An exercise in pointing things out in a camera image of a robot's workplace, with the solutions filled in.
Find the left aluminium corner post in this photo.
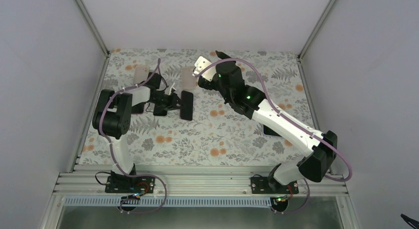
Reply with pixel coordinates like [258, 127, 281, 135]
[74, 0, 109, 57]

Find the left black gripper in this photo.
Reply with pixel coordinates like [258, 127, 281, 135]
[150, 92, 186, 111]

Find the grey slotted cable duct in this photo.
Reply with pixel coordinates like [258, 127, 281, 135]
[64, 195, 274, 208]

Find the black object bottom corner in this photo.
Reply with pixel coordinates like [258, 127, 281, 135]
[400, 214, 419, 229]

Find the right aluminium corner post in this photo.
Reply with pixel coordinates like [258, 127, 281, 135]
[298, 0, 337, 60]

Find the floral patterned table mat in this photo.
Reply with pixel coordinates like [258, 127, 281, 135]
[78, 48, 325, 167]

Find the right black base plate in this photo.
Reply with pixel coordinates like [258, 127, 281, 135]
[250, 174, 299, 194]

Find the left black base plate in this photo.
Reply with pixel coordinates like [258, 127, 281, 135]
[105, 175, 155, 194]

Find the cased black phone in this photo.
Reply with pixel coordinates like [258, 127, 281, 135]
[179, 90, 194, 121]
[262, 125, 281, 137]
[153, 106, 168, 116]

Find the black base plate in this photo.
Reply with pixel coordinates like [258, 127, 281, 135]
[105, 175, 155, 194]
[250, 174, 299, 194]

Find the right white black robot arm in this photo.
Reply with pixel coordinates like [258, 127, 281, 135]
[193, 52, 337, 193]

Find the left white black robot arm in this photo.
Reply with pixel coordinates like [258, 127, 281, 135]
[92, 73, 185, 192]

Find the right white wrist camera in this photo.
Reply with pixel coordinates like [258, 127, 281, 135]
[192, 56, 216, 81]

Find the cream silicone phone case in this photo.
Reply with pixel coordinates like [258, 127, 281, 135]
[181, 66, 196, 91]

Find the aluminium corner post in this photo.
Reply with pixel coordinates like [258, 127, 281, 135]
[74, 0, 109, 57]
[298, 0, 337, 60]

